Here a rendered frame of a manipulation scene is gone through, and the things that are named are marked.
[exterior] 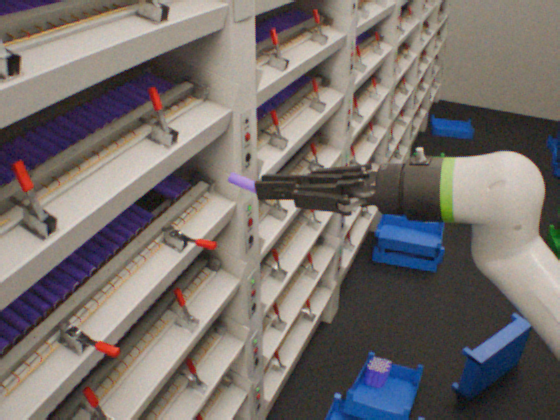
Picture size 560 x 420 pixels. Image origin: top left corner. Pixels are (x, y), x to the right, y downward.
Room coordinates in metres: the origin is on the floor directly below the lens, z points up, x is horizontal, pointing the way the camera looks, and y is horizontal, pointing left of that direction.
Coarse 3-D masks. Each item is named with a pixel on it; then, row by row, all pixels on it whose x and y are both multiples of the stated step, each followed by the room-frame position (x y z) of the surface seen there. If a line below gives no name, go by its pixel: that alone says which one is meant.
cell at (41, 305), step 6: (24, 294) 0.54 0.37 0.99; (30, 294) 0.54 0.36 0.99; (24, 300) 0.53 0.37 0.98; (30, 300) 0.53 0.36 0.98; (36, 300) 0.53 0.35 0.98; (42, 300) 0.54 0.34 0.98; (30, 306) 0.53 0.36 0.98; (36, 306) 0.52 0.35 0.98; (42, 306) 0.52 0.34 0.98; (48, 306) 0.53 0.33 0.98; (42, 312) 0.52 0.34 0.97
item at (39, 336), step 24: (192, 192) 0.86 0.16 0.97; (168, 216) 0.77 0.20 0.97; (192, 216) 0.81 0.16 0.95; (144, 240) 0.70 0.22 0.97; (120, 264) 0.64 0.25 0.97; (96, 288) 0.58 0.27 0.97; (72, 312) 0.53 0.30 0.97; (48, 336) 0.48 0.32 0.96; (0, 360) 0.42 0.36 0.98; (24, 360) 0.44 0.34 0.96; (0, 384) 0.40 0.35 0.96
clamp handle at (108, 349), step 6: (78, 336) 0.49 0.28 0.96; (84, 336) 0.49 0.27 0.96; (84, 342) 0.48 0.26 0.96; (90, 342) 0.48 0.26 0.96; (96, 342) 0.48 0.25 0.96; (102, 342) 0.48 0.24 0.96; (96, 348) 0.47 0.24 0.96; (102, 348) 0.47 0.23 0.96; (108, 348) 0.47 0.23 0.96; (114, 348) 0.47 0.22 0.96; (108, 354) 0.46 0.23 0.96; (114, 354) 0.46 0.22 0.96
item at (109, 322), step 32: (192, 160) 0.93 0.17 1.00; (224, 192) 0.90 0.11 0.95; (192, 224) 0.80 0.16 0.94; (224, 224) 0.87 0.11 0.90; (160, 256) 0.70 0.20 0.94; (192, 256) 0.76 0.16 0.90; (128, 288) 0.62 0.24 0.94; (160, 288) 0.66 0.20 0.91; (96, 320) 0.54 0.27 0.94; (128, 320) 0.57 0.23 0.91; (64, 352) 0.48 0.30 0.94; (96, 352) 0.50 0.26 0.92; (32, 384) 0.42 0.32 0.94; (64, 384) 0.44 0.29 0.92; (0, 416) 0.37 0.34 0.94; (32, 416) 0.38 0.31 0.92
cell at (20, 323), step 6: (6, 306) 0.51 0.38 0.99; (0, 312) 0.50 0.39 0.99; (6, 312) 0.50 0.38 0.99; (12, 312) 0.50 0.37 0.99; (0, 318) 0.50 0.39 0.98; (6, 318) 0.49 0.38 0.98; (12, 318) 0.49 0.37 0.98; (18, 318) 0.49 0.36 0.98; (12, 324) 0.49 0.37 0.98; (18, 324) 0.49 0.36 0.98; (24, 324) 0.49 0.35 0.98; (30, 324) 0.49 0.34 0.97; (18, 330) 0.48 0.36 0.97; (24, 330) 0.48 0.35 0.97
